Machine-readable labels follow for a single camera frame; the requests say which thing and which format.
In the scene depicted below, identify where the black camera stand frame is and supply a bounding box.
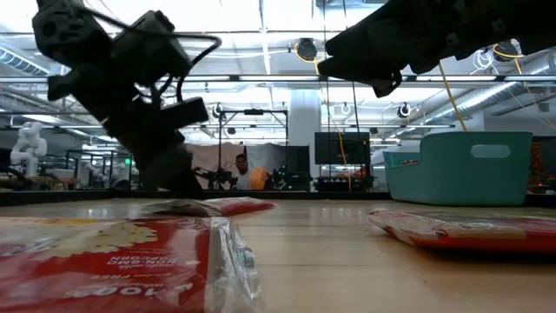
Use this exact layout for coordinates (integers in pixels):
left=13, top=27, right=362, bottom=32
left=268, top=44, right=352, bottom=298
left=215, top=108, right=290, bottom=192

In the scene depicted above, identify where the orange box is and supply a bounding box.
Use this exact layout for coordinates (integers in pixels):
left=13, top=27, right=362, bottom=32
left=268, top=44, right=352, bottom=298
left=248, top=167, right=270, bottom=191

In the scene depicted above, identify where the black equipment cart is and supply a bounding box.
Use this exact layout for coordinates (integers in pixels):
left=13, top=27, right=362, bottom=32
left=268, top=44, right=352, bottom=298
left=315, top=173, right=374, bottom=193

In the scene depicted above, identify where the black table edge rail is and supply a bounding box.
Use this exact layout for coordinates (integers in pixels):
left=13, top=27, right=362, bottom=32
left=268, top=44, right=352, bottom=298
left=0, top=189, right=556, bottom=208

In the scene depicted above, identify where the silver ventilation duct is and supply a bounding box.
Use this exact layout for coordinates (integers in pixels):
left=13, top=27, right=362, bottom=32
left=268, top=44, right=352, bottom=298
left=427, top=56, right=556, bottom=127

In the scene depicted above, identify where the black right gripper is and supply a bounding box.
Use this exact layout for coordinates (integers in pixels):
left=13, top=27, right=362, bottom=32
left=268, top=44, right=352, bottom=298
left=316, top=0, right=470, bottom=99

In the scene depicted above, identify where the thin yellow cable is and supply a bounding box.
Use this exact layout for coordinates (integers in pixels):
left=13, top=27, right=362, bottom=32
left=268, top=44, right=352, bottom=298
left=337, top=132, right=353, bottom=192

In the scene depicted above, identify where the white humanoid robot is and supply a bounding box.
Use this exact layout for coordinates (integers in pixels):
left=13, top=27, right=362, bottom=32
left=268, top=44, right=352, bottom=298
left=9, top=121, right=48, bottom=177

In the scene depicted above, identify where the shelf with red items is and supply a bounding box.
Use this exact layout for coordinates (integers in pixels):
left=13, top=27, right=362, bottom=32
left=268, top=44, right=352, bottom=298
left=530, top=141, right=546, bottom=183

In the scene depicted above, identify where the black cabinet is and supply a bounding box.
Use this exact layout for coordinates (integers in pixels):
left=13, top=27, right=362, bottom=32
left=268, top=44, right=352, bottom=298
left=281, top=145, right=312, bottom=192

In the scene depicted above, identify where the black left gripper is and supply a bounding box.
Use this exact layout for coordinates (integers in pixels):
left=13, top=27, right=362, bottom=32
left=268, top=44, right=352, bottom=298
left=103, top=99, right=203, bottom=199

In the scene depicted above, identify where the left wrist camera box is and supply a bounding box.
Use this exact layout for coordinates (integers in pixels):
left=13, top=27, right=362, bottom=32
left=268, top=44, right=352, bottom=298
left=161, top=97, right=210, bottom=130

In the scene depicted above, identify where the person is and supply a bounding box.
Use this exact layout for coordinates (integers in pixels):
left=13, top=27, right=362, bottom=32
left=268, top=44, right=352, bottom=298
left=234, top=152, right=261, bottom=191

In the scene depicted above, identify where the teal plastic basket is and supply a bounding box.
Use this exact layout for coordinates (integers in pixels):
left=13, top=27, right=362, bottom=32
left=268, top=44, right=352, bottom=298
left=381, top=131, right=535, bottom=207

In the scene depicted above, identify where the yellow hanging cable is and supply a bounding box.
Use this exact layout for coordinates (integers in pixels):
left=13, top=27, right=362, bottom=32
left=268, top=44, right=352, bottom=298
left=437, top=60, right=469, bottom=132

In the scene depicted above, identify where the black monitor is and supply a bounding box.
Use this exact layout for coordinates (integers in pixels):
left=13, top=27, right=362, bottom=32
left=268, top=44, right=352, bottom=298
left=314, top=131, right=372, bottom=165

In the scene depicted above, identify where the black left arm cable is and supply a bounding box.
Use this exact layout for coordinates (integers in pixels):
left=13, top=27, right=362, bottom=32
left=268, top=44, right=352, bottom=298
left=82, top=6, right=223, bottom=103

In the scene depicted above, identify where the beige curtain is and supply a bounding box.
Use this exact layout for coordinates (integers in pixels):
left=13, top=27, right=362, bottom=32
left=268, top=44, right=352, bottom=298
left=184, top=142, right=245, bottom=192

